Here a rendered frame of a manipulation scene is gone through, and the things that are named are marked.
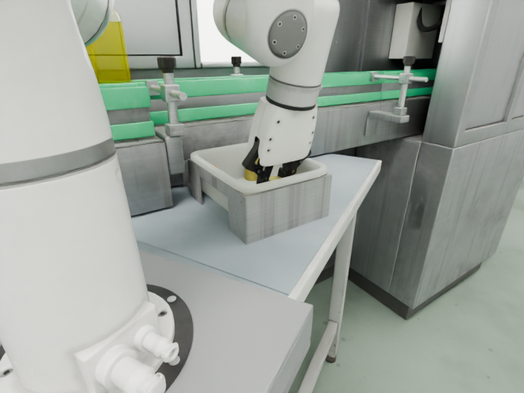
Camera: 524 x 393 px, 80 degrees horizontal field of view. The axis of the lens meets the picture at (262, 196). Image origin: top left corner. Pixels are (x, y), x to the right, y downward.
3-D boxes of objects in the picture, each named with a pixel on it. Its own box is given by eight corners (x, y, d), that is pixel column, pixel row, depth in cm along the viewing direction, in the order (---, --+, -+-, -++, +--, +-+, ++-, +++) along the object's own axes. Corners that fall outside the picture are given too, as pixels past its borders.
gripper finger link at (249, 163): (275, 122, 48) (284, 146, 52) (235, 151, 47) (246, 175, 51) (279, 125, 47) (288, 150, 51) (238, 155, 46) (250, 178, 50)
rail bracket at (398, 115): (369, 132, 100) (380, 55, 91) (419, 144, 87) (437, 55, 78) (359, 135, 98) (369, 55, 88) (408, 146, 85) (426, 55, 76)
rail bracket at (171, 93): (164, 123, 63) (155, 55, 58) (196, 140, 51) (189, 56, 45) (149, 125, 62) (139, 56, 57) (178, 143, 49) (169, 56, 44)
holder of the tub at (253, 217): (248, 172, 77) (247, 140, 74) (328, 216, 56) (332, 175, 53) (181, 186, 68) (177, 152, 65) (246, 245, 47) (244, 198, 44)
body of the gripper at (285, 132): (302, 81, 51) (288, 143, 57) (249, 84, 45) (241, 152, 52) (334, 98, 46) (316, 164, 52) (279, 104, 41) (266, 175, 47)
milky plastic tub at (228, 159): (260, 176, 73) (260, 139, 69) (330, 214, 56) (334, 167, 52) (189, 192, 64) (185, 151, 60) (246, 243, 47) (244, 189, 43)
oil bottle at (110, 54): (132, 122, 67) (114, 6, 58) (139, 127, 63) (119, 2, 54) (104, 125, 64) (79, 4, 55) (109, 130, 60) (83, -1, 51)
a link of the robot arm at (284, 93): (306, 69, 49) (302, 86, 51) (259, 70, 45) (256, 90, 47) (338, 85, 45) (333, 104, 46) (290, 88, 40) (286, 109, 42)
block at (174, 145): (171, 159, 65) (168, 125, 62) (189, 171, 58) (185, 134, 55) (154, 162, 63) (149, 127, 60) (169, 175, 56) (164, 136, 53)
